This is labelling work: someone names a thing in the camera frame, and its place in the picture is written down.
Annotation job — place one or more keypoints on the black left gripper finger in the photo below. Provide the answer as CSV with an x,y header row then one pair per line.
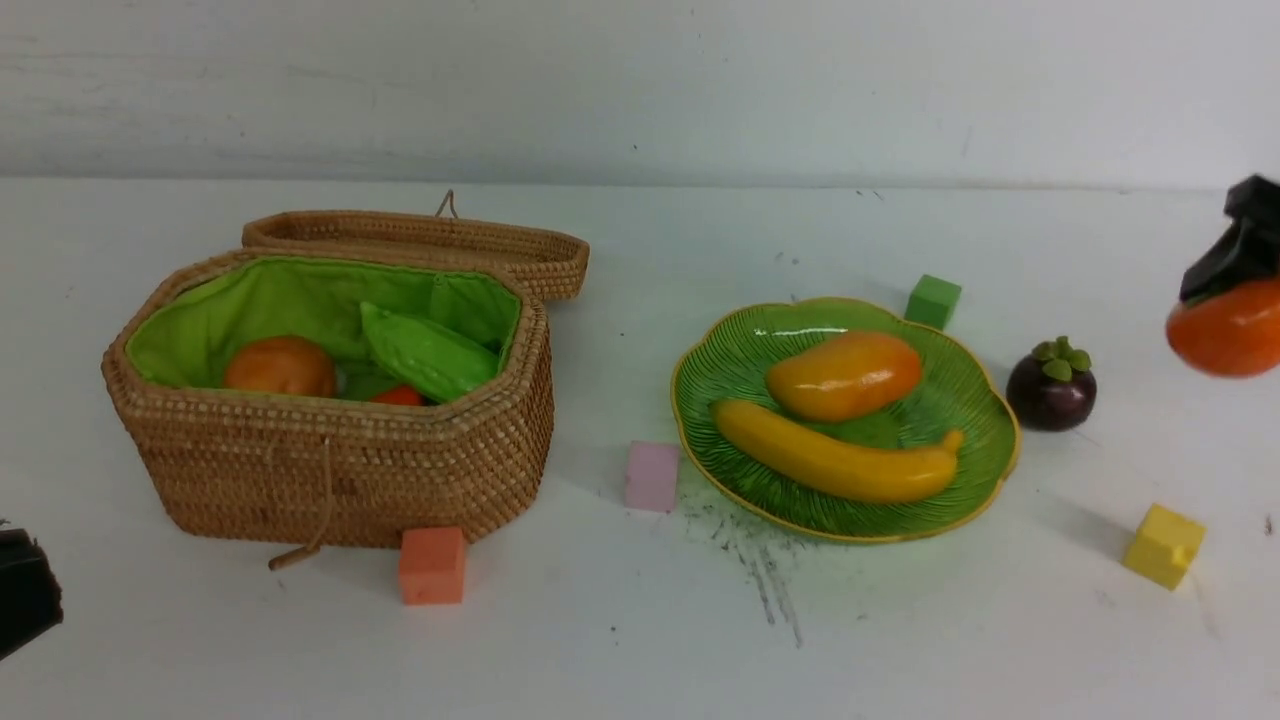
x,y
30,593

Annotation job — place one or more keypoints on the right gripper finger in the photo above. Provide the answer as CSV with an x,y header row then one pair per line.
x,y
1248,250

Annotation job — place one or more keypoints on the orange plastic persimmon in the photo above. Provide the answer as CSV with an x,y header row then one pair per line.
x,y
1233,334

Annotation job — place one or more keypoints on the purple plastic mangosteen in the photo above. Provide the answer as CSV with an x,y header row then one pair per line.
x,y
1052,389

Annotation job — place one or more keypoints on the brown plastic potato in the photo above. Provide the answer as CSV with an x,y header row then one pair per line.
x,y
282,365

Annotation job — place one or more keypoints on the orange plastic carrot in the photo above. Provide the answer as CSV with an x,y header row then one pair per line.
x,y
400,395

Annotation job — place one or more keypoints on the orange yellow plastic mango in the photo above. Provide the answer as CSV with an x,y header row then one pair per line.
x,y
852,374

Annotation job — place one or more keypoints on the yellow plastic banana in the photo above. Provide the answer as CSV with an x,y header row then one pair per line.
x,y
827,465

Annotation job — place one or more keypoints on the green plastic bitter gourd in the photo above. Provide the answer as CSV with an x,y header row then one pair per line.
x,y
439,363

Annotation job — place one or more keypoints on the woven wicker basket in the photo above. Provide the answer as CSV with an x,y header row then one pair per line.
x,y
340,471

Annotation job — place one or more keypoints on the yellow foam cube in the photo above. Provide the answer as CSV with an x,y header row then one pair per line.
x,y
1164,546

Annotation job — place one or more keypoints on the green glass plate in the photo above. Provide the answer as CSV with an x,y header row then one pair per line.
x,y
731,360

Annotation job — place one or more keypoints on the green foam cube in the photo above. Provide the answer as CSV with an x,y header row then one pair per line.
x,y
933,302

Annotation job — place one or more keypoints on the orange foam cube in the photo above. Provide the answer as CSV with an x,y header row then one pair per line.
x,y
432,566

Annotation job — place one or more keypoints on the pink foam cube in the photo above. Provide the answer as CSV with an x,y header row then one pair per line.
x,y
651,477

